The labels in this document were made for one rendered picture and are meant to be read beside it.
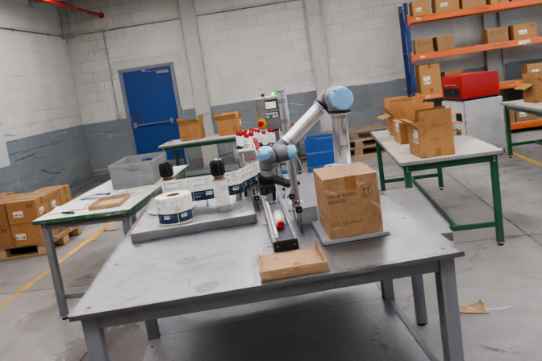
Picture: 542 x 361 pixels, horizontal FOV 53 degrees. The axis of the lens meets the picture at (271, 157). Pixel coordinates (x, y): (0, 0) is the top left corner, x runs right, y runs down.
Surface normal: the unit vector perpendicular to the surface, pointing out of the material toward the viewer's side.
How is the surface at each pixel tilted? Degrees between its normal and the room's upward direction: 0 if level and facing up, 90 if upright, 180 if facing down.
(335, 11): 90
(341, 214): 90
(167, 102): 90
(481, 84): 90
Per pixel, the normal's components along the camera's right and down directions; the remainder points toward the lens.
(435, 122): 0.05, 0.32
